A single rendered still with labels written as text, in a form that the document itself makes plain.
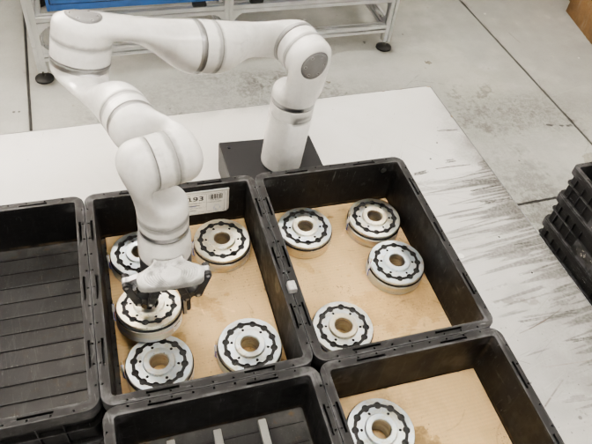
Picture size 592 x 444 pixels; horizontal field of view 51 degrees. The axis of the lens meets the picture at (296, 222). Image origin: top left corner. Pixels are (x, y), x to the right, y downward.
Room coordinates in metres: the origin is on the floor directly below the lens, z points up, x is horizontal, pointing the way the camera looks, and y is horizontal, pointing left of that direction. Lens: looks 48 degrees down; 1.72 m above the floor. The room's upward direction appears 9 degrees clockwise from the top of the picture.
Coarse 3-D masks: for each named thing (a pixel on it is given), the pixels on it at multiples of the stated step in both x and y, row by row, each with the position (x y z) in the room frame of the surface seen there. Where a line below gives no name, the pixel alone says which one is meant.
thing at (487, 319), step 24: (312, 168) 0.86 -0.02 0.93; (336, 168) 0.87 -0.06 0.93; (264, 192) 0.78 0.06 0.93; (432, 216) 0.78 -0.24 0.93; (456, 264) 0.68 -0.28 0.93; (480, 312) 0.59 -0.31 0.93; (312, 336) 0.50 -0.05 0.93; (408, 336) 0.52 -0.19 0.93; (432, 336) 0.53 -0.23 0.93; (312, 360) 0.47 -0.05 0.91
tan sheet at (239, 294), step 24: (120, 288) 0.60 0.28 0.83; (216, 288) 0.63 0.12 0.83; (240, 288) 0.63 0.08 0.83; (264, 288) 0.64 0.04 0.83; (192, 312) 0.57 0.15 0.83; (216, 312) 0.58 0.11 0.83; (240, 312) 0.59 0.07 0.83; (264, 312) 0.59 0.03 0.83; (120, 336) 0.51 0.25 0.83; (192, 336) 0.53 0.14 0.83; (216, 336) 0.53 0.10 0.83; (120, 360) 0.46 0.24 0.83; (216, 360) 0.49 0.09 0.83
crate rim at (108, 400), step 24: (120, 192) 0.73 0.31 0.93; (264, 216) 0.72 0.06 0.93; (96, 240) 0.61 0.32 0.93; (96, 264) 0.57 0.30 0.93; (96, 288) 0.53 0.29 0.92; (96, 312) 0.48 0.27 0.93; (288, 312) 0.54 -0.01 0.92; (96, 336) 0.44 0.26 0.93; (288, 360) 0.45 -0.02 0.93; (168, 384) 0.39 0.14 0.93; (192, 384) 0.39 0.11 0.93; (216, 384) 0.40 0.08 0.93
